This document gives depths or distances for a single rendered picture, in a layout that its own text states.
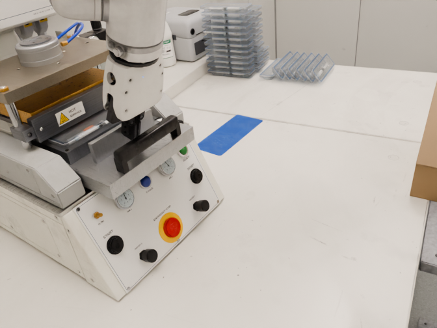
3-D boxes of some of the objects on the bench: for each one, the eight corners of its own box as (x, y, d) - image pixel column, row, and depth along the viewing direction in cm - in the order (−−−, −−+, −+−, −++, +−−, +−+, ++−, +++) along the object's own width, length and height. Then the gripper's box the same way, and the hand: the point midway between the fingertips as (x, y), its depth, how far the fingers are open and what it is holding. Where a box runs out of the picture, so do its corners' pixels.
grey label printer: (149, 57, 173) (140, 16, 164) (178, 43, 187) (172, 4, 177) (194, 64, 161) (188, 20, 152) (222, 48, 174) (218, 6, 165)
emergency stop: (167, 241, 82) (157, 225, 81) (179, 229, 85) (170, 213, 84) (172, 241, 81) (162, 225, 80) (184, 229, 83) (175, 213, 82)
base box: (-29, 210, 101) (-62, 152, 91) (89, 140, 125) (73, 89, 116) (118, 303, 73) (92, 232, 63) (233, 190, 97) (227, 127, 88)
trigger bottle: (157, 62, 167) (145, -2, 154) (176, 59, 167) (166, -5, 154) (156, 69, 160) (143, 3, 146) (176, 66, 160) (165, 0, 146)
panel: (126, 293, 74) (71, 209, 69) (220, 202, 93) (183, 130, 88) (132, 295, 72) (77, 208, 67) (226, 201, 92) (188, 128, 87)
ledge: (30, 136, 131) (25, 125, 129) (172, 52, 191) (171, 42, 189) (99, 153, 118) (95, 140, 116) (229, 56, 178) (228, 46, 175)
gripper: (149, 22, 67) (143, 109, 80) (78, 50, 58) (84, 144, 70) (185, 41, 65) (172, 127, 78) (116, 74, 55) (115, 166, 68)
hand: (131, 127), depth 73 cm, fingers closed, pressing on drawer
